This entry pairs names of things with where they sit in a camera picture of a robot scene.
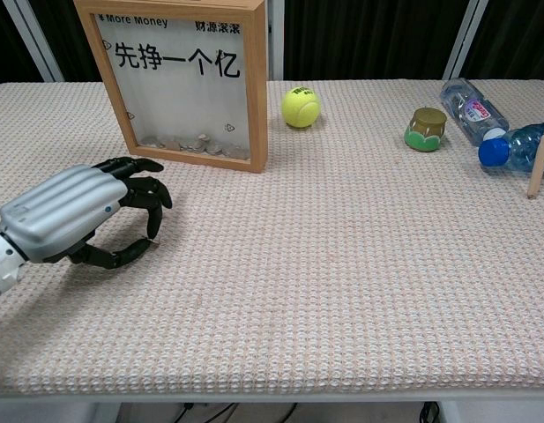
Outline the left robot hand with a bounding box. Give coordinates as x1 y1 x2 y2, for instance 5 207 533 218
0 157 174 271

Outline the pile of silver coins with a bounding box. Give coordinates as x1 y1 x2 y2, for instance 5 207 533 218
140 133 252 160

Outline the woven beige tablecloth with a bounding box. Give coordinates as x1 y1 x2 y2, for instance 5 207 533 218
0 78 544 396

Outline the yellow tennis ball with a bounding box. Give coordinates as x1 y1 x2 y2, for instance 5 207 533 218
280 85 322 130

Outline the black curtain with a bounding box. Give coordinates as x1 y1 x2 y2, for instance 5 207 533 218
0 0 544 84

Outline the green and brown toy pot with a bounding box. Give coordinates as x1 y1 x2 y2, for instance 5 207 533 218
403 108 449 153

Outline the clear bottle with pink label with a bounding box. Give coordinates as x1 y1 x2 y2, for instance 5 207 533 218
439 78 511 147

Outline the clear bottle with blue cap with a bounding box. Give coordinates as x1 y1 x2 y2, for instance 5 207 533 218
477 122 544 174

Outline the wooden stick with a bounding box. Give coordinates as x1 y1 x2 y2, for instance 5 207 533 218
526 130 544 199

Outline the white metal frame post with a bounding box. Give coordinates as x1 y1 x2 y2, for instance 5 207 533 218
265 0 286 81
443 0 490 81
5 0 64 83

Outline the wooden frame money box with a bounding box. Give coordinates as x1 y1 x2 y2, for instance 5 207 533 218
72 0 269 174

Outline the black cable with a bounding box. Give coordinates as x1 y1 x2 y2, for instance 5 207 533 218
172 402 240 423
419 401 441 423

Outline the white table frame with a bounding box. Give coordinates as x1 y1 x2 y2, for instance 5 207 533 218
0 390 544 423

